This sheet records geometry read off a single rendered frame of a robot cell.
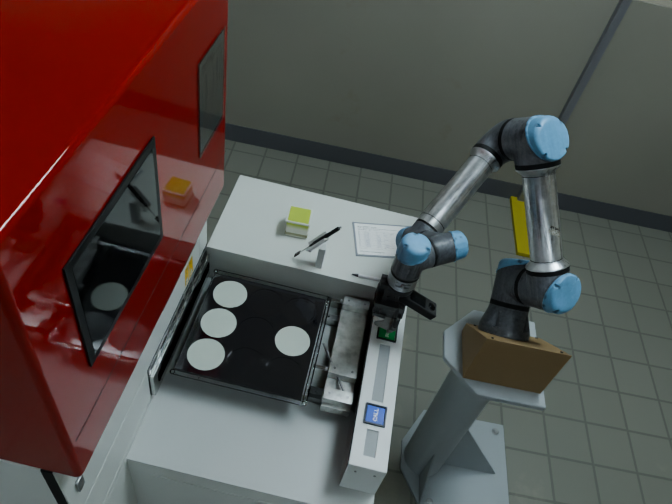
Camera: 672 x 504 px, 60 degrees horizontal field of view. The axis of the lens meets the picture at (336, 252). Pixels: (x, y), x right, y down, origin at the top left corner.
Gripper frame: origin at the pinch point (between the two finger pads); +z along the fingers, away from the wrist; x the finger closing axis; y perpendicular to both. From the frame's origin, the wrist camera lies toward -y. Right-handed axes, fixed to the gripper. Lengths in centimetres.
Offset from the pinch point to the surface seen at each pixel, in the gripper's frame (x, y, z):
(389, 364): 10.1, -1.2, 2.1
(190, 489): 46, 42, 25
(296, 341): 6.0, 25.1, 8.2
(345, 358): 6.3, 10.3, 10.1
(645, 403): -67, -141, 98
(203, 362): 20, 48, 8
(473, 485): -6, -56, 97
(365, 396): 21.4, 3.9, 2.1
